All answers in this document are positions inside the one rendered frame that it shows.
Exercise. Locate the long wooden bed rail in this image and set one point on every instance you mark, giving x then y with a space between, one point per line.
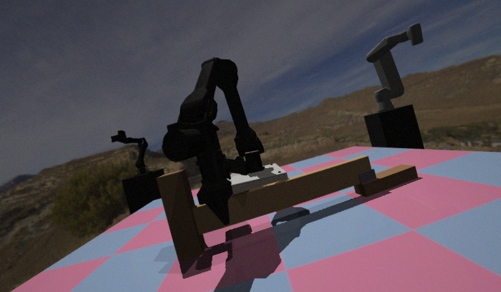
283 194

